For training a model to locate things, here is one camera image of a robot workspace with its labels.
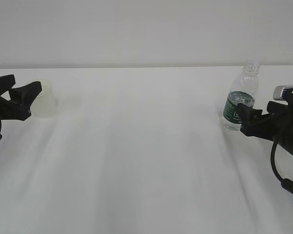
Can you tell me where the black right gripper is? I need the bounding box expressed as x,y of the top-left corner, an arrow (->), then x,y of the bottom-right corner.
236,101 -> 293,146

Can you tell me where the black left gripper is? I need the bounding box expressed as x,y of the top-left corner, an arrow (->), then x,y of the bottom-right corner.
0,74 -> 42,121

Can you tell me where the clear plastic water bottle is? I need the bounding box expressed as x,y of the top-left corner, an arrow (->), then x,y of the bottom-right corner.
221,62 -> 260,131

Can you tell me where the white paper cup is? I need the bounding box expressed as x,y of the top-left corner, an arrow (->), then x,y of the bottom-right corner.
31,79 -> 57,118

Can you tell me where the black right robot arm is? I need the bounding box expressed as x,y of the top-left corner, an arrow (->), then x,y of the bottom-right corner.
237,101 -> 293,156

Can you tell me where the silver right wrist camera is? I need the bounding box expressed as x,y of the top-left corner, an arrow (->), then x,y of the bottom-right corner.
273,85 -> 293,104

